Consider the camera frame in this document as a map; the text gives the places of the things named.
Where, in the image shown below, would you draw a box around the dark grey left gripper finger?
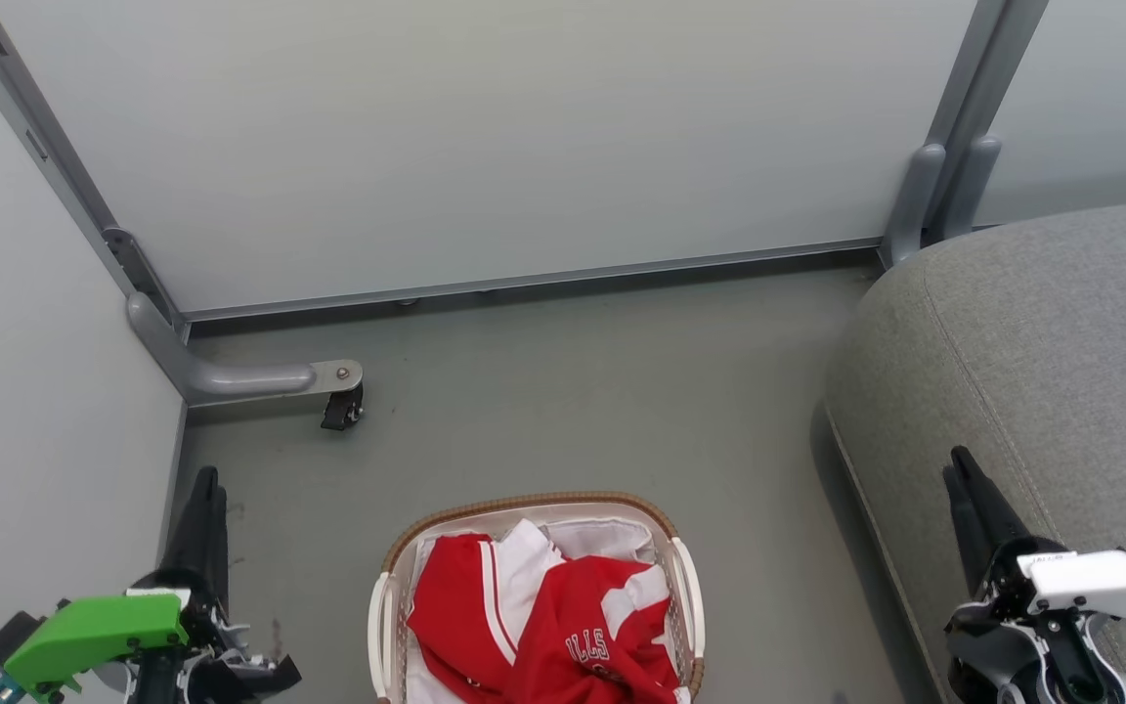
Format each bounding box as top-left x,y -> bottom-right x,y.
214,485 -> 231,608
164,466 -> 219,590

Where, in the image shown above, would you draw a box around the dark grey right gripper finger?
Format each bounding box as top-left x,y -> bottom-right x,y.
952,447 -> 1033,559
944,468 -> 991,598

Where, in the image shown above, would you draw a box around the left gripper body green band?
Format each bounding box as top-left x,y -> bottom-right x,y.
0,572 -> 302,704

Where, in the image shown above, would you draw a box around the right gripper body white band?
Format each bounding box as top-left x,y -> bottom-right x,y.
944,535 -> 1126,704

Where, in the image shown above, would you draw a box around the red white basketball shorts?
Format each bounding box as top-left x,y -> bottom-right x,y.
504,554 -> 683,704

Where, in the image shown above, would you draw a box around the grey fabric sofa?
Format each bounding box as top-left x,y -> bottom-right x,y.
822,198 -> 1126,704

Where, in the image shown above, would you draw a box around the grey partition foot tube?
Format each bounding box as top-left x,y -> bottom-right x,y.
126,291 -> 365,408

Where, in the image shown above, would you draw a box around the black caster wheel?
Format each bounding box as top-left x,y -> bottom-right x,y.
320,383 -> 366,432

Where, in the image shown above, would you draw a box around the white laundry basket brown rim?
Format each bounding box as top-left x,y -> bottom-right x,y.
368,491 -> 707,704

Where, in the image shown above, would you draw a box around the white cloth basket liner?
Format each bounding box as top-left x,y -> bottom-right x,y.
397,515 -> 691,704

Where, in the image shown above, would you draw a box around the grey partition post with hinge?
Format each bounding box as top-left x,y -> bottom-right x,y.
0,0 -> 189,343

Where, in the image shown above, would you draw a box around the grey partition post with feet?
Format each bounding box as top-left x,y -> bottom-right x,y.
878,0 -> 1051,271

